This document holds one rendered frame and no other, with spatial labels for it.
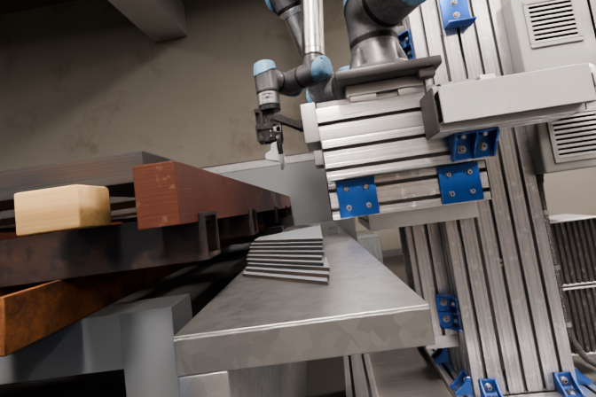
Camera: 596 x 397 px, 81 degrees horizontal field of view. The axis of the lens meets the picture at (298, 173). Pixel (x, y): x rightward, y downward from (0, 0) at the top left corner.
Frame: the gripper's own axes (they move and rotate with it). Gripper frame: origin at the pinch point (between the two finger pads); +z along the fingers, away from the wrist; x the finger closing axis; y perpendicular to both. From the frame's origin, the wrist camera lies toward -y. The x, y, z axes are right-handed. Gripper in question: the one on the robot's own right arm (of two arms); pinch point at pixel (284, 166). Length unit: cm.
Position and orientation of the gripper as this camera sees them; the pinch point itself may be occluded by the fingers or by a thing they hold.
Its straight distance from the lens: 113.3
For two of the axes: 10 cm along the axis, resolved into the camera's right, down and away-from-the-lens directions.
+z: 1.4, 9.9, -0.9
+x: -0.4, -0.8, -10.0
